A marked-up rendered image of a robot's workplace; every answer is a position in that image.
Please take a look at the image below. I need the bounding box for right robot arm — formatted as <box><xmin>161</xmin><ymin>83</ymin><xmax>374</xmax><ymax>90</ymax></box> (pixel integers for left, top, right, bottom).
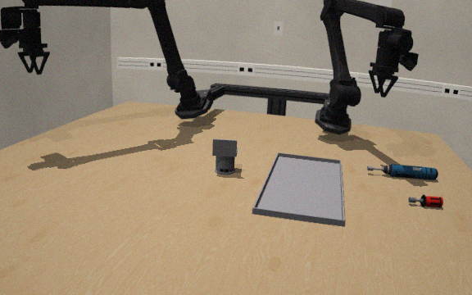
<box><xmin>0</xmin><ymin>0</ymin><xmax>207</xmax><ymax>111</ymax></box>

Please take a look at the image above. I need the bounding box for grey cylinder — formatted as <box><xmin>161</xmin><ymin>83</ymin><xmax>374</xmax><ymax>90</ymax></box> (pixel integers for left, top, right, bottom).
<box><xmin>215</xmin><ymin>156</ymin><xmax>235</xmax><ymax>175</ymax></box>

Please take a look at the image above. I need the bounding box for grey metal bracket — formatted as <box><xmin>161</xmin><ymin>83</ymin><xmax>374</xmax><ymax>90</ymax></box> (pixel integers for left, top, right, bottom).
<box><xmin>212</xmin><ymin>138</ymin><xmax>238</xmax><ymax>157</ymax></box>

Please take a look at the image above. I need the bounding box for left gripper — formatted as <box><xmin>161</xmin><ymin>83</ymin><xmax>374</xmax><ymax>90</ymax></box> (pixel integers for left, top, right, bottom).
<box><xmin>369</xmin><ymin>48</ymin><xmax>398</xmax><ymax>98</ymax></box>

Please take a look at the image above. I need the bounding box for blue electric nut driver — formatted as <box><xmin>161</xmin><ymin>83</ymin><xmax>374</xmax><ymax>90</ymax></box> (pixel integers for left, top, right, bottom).
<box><xmin>367</xmin><ymin>164</ymin><xmax>438</xmax><ymax>180</ymax></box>

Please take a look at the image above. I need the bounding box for red-handled nut driver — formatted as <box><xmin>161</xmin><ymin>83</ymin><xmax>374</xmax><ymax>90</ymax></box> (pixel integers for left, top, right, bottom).
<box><xmin>408</xmin><ymin>195</ymin><xmax>443</xmax><ymax>207</ymax></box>

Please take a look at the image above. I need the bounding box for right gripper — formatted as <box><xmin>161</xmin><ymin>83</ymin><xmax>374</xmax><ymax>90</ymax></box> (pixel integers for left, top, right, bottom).
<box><xmin>18</xmin><ymin>28</ymin><xmax>50</xmax><ymax>75</ymax></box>

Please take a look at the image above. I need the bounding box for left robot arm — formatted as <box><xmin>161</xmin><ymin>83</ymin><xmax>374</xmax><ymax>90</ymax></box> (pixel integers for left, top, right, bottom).
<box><xmin>320</xmin><ymin>0</ymin><xmax>419</xmax><ymax>128</ymax></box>

